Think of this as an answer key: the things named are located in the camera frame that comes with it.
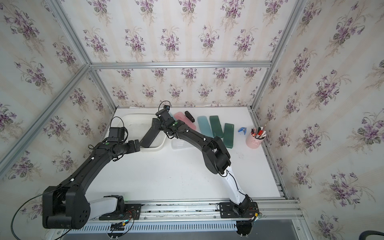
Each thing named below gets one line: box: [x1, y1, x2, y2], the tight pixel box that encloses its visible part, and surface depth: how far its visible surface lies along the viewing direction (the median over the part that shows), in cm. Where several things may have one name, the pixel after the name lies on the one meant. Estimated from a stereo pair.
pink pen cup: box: [245, 132, 267, 149], surface depth 93 cm
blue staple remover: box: [237, 127, 247, 135], surface depth 107 cm
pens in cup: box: [251, 124, 267, 140], surface depth 93 cm
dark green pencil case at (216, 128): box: [209, 115, 224, 138], surface depth 110 cm
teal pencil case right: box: [197, 115, 214, 138], surface depth 113 cm
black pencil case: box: [139, 118, 161, 148], surface depth 102 cm
